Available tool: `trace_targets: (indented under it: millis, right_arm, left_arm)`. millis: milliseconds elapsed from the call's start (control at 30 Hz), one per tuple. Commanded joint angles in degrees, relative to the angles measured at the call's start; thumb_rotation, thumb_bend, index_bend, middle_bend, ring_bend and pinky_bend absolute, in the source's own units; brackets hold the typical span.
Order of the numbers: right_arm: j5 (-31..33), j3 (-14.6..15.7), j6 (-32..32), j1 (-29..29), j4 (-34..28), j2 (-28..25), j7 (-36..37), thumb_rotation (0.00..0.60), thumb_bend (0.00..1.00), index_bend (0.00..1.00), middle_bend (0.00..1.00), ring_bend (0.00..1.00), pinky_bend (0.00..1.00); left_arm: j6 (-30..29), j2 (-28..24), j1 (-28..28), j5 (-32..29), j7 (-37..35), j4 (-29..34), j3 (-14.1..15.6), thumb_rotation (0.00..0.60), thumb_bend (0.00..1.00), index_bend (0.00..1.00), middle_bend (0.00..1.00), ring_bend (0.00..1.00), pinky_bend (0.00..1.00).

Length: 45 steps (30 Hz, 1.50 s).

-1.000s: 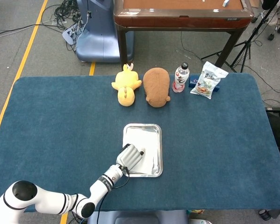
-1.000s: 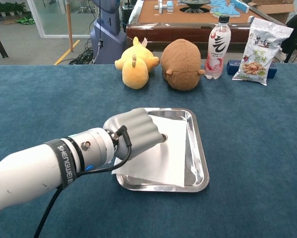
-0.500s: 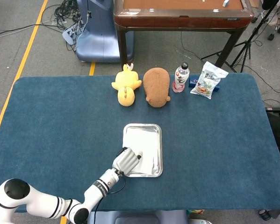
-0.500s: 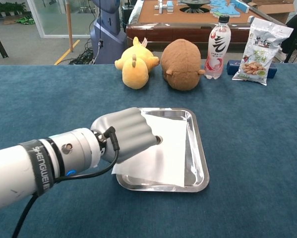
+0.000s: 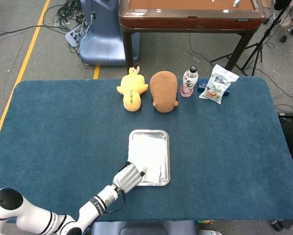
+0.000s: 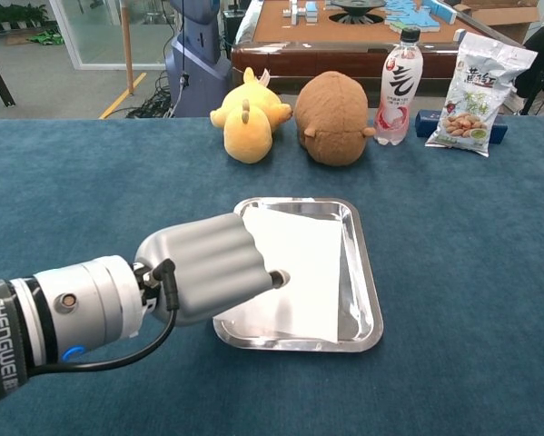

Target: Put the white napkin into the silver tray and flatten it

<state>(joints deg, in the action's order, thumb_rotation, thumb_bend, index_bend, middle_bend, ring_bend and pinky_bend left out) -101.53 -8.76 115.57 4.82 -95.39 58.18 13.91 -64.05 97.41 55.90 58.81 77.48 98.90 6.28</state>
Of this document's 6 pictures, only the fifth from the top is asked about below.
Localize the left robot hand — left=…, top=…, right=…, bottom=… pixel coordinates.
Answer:
left=112, top=161, right=148, bottom=194

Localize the white paper towel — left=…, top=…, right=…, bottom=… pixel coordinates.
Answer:
left=128, top=136, right=167, bottom=183

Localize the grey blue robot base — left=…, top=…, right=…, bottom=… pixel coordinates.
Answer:
left=91, top=220, right=198, bottom=235

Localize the stainless steel tray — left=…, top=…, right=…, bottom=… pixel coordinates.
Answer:
left=127, top=129, right=171, bottom=187

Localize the black table caster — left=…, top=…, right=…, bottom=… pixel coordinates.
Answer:
left=270, top=219, right=285, bottom=232

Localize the yellow plush toy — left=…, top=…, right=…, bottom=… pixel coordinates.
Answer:
left=116, top=67, right=149, bottom=112

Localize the brown plush toy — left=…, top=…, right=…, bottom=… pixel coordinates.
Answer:
left=149, top=70, right=179, bottom=114

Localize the pink drink bottle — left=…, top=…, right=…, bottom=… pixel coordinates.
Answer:
left=180, top=65, right=199, bottom=98

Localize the dark blue box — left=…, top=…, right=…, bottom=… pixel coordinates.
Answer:
left=197, top=78, right=231, bottom=96

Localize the white snack bag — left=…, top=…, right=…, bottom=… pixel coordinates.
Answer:
left=199, top=64, right=240, bottom=105

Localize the black tripod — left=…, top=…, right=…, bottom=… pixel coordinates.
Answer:
left=210, top=0, right=293, bottom=76

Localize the blue grey machine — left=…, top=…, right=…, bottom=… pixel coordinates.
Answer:
left=79, top=0, right=141, bottom=66

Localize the grey power strip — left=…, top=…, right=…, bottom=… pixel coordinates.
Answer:
left=65, top=21, right=90, bottom=47

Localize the beige office chair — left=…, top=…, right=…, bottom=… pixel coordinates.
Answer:
left=279, top=0, right=293, bottom=44

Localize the brown mahjong table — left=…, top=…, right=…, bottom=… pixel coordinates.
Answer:
left=118, top=0, right=267, bottom=71

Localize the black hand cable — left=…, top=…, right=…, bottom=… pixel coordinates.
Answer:
left=101, top=188, right=126, bottom=213

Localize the black floor cable bundle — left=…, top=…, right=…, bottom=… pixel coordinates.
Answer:
left=55, top=0, right=93, bottom=54

